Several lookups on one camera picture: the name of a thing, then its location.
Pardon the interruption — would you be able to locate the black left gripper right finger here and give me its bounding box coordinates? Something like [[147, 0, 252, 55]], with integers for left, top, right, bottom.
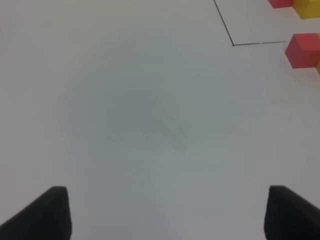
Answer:
[[263, 185, 320, 240]]

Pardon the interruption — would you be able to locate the template red cube block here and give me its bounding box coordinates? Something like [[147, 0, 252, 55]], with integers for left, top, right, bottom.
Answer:
[[268, 0, 294, 9]]

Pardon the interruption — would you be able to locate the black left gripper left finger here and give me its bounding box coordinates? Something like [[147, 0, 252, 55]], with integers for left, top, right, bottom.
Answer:
[[0, 186, 72, 240]]

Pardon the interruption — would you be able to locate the template yellow cube block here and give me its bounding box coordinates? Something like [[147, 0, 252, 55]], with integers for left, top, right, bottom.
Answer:
[[293, 0, 320, 19]]

